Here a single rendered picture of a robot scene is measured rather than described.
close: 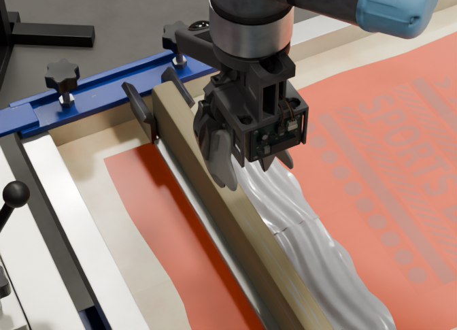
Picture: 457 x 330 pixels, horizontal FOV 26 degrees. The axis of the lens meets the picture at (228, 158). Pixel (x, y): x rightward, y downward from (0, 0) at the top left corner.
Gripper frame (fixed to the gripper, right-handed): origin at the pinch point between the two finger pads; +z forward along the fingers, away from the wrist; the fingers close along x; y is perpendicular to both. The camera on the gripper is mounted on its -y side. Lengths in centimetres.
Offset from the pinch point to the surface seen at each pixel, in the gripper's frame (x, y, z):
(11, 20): 9, -160, 105
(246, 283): -2.3, 6.3, 12.5
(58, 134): -13.1, -26.0, 13.8
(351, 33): 31.1, -26.0, 13.9
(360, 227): 15.0, 2.9, 16.3
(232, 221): -1.8, 1.8, 6.6
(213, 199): -1.8, -3.2, 8.2
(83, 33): 25, -146, 105
